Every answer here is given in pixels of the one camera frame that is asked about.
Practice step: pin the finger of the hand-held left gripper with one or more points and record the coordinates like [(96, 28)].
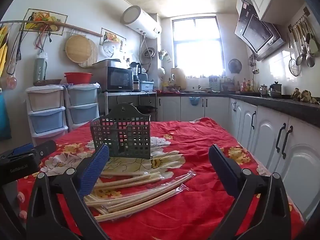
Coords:
[(47, 148), (23, 150)]

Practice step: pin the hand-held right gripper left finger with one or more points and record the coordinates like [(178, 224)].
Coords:
[(95, 172)]

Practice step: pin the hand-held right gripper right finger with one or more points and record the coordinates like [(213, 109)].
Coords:
[(223, 172)]

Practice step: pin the pile of chopsticks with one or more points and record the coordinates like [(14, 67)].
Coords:
[(135, 180)]

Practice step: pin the dark green plastic utensil basket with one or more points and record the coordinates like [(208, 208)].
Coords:
[(125, 130)]

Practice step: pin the row of hanging kitchen utensils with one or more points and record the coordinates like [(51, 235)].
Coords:
[(303, 42)]

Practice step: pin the person's left hand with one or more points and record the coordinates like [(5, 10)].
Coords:
[(21, 196)]

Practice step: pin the pastel multicolour drawer tower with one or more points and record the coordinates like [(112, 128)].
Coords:
[(46, 120)]

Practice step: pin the blue hanging cloth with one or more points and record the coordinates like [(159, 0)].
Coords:
[(4, 117)]

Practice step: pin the red floral tablecloth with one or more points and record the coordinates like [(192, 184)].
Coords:
[(200, 205)]

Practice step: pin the white kitchen base cabinets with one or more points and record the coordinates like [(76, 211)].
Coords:
[(270, 140)]

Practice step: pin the brown wicker basket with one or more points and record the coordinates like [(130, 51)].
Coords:
[(47, 82)]

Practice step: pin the pink hanging pouch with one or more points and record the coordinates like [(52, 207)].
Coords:
[(12, 82)]

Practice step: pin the red plastic basin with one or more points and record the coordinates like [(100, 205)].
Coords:
[(78, 78)]

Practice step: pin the blue hanging bin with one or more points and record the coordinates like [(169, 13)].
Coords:
[(194, 101)]

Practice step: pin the metal shelf rack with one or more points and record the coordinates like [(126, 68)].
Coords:
[(130, 93)]

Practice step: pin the teal countertop rack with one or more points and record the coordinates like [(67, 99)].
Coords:
[(214, 83)]

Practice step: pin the group of condiment bottles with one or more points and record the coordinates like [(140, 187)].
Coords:
[(246, 85)]

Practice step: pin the steel teapot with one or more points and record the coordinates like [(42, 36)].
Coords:
[(263, 91)]

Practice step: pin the black microwave oven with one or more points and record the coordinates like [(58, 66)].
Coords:
[(117, 78)]

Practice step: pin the steel pot with black lid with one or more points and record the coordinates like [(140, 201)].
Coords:
[(275, 90)]

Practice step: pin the yellow hanging cloth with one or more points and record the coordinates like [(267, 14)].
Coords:
[(3, 52)]

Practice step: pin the blue plastic box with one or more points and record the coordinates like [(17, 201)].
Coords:
[(147, 85)]

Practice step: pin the round bamboo tray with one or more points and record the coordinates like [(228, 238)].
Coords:
[(77, 48)]

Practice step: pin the woven bamboo sieve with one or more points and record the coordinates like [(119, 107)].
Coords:
[(93, 55)]

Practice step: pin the beige electric kettle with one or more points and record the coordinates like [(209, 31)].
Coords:
[(178, 78)]

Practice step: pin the black blender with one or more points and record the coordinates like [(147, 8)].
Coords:
[(135, 71)]

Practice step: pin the heap of ginger roots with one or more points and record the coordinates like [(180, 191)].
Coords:
[(305, 95)]

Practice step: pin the white round appliance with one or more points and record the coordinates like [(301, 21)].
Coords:
[(161, 73)]

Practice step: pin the white hanging colander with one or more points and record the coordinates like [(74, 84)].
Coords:
[(111, 48)]

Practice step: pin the long wooden pole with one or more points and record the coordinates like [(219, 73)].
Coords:
[(75, 27)]

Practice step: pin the kitchen window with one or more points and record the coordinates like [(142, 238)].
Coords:
[(197, 47)]

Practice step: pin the black glass range hood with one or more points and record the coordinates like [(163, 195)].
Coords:
[(257, 32)]

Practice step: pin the white water heater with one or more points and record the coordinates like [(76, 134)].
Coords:
[(142, 21)]

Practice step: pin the round dark wall fan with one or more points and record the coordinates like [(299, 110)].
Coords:
[(235, 66)]

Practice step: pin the small fruit wall poster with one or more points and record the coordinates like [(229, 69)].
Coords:
[(112, 36)]

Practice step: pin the large fruit wall poster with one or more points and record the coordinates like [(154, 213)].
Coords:
[(45, 17)]

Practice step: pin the white wall holder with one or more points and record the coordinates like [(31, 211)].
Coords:
[(165, 55)]

